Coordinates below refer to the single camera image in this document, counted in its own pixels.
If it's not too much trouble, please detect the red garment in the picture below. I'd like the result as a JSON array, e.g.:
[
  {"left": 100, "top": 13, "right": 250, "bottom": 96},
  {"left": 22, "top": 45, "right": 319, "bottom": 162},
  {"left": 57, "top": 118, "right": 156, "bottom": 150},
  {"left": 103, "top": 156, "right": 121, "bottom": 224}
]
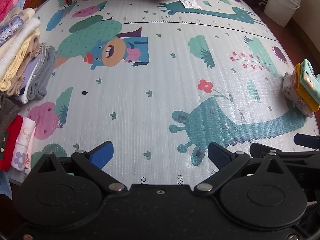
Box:
[{"left": 0, "top": 114, "right": 24, "bottom": 172}]

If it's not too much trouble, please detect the white bucket with teal rim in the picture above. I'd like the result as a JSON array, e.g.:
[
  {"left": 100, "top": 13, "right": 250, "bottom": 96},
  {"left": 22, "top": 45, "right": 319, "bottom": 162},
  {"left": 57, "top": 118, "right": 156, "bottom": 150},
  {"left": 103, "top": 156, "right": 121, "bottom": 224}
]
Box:
[{"left": 264, "top": 0, "right": 306, "bottom": 27}]

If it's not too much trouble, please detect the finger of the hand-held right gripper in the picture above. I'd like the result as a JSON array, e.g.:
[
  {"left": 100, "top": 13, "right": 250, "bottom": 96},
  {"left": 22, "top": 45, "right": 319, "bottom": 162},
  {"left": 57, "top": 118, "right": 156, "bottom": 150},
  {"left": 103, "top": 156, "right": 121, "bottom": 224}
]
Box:
[
  {"left": 294, "top": 133, "right": 320, "bottom": 144},
  {"left": 250, "top": 142, "right": 320, "bottom": 167}
]

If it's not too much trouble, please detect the stack of folded clothes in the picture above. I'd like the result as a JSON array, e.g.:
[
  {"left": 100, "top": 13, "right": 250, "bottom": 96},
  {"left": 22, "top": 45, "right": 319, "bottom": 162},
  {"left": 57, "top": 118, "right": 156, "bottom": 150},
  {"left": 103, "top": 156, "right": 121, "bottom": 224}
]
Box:
[{"left": 0, "top": 7, "right": 58, "bottom": 105}]

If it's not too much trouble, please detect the brown knitted cloth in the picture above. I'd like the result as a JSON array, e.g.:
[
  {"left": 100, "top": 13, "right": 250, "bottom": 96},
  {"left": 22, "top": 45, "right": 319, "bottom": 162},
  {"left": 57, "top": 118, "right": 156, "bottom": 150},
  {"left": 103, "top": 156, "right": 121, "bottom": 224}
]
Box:
[{"left": 0, "top": 94, "right": 21, "bottom": 142}]

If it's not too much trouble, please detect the crumpled white wrapper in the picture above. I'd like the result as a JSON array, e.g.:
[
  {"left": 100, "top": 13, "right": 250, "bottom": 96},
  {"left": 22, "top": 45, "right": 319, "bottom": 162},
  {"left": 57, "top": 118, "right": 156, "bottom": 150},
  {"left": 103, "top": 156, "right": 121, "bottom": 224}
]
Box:
[{"left": 173, "top": 0, "right": 198, "bottom": 8}]

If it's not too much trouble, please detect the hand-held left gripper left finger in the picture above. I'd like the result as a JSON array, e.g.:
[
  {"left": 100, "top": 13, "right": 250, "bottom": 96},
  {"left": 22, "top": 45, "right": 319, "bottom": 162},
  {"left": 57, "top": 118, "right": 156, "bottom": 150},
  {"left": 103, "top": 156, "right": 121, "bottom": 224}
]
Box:
[{"left": 31, "top": 141, "right": 128, "bottom": 194}]

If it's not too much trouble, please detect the cartoon animal play mat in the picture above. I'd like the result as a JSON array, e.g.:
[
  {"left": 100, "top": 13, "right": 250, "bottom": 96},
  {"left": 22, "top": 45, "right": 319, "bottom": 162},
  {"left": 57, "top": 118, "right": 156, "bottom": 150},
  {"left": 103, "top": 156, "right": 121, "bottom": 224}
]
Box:
[{"left": 9, "top": 0, "right": 320, "bottom": 187}]

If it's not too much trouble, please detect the teal folded printed garment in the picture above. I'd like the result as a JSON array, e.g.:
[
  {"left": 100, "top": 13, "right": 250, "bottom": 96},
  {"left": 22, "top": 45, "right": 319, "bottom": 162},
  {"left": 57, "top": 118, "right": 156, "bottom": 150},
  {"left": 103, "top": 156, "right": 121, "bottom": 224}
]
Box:
[{"left": 300, "top": 58, "right": 320, "bottom": 92}]

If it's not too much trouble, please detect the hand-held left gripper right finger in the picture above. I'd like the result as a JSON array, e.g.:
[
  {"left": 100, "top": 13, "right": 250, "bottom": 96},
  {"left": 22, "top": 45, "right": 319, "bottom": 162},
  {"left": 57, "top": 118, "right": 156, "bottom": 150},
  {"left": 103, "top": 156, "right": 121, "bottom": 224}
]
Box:
[{"left": 194, "top": 142, "right": 285, "bottom": 194}]

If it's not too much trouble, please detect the white flower print cloth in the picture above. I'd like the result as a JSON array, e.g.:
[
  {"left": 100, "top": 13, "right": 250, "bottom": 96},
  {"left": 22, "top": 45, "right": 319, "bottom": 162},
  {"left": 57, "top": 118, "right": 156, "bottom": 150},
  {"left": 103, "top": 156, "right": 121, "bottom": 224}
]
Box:
[{"left": 12, "top": 117, "right": 36, "bottom": 172}]

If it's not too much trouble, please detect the yellow folded garment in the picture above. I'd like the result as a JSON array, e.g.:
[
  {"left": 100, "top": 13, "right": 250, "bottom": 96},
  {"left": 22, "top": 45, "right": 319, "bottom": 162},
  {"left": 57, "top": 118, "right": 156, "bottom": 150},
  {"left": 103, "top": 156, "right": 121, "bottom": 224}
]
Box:
[{"left": 295, "top": 64, "right": 320, "bottom": 112}]

